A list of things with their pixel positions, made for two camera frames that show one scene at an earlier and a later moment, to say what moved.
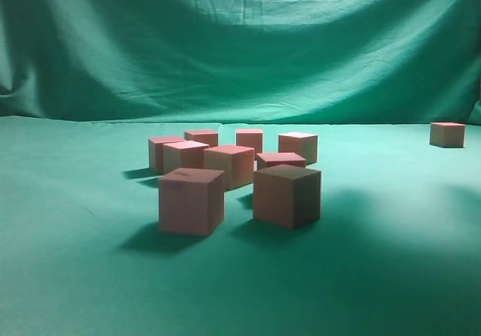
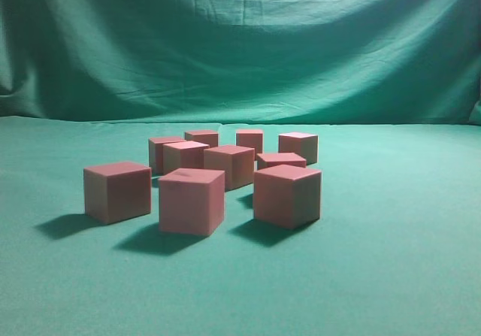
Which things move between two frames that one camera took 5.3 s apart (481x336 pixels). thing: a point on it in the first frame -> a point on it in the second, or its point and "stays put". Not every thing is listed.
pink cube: [155, 152] stays put
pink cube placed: [305, 145] stays put
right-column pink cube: [448, 134] -> [117, 191]
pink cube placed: [207, 137] stays put
